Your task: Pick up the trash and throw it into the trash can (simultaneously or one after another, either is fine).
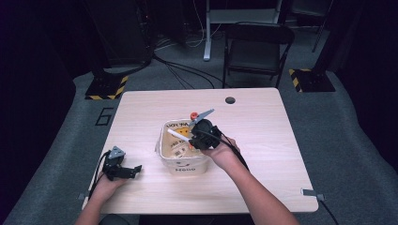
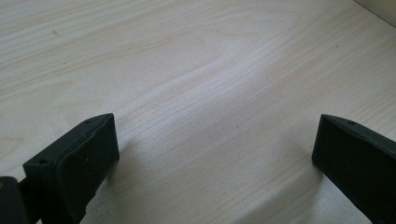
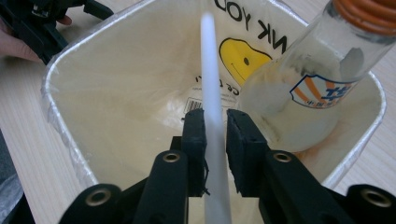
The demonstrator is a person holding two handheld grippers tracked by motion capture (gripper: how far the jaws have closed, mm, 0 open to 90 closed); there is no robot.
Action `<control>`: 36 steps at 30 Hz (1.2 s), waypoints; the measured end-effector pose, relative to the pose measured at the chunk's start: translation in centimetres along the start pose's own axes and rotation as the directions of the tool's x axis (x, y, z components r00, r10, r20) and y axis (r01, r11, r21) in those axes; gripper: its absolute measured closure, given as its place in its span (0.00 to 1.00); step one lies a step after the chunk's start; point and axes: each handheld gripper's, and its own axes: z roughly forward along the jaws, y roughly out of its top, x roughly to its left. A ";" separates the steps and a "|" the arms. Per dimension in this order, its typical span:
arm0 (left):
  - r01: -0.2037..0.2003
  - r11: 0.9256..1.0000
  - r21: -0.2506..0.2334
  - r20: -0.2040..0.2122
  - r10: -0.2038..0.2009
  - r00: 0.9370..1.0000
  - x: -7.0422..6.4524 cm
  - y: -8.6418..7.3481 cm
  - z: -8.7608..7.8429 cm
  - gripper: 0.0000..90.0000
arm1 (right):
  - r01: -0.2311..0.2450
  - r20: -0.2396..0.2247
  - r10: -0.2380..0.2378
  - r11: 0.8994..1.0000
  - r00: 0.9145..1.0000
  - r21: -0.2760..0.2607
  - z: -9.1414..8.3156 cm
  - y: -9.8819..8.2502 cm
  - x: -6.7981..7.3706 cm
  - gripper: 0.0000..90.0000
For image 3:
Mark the white plastic tube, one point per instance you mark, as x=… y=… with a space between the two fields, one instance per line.
x=213 y=93

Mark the clear glass bottle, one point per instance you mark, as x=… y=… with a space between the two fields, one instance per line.
x=295 y=109

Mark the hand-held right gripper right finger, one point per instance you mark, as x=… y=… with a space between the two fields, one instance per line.
x=246 y=155

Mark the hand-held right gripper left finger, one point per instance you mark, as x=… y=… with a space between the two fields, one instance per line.
x=194 y=149

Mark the white trash bin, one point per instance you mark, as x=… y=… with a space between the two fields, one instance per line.
x=355 y=161

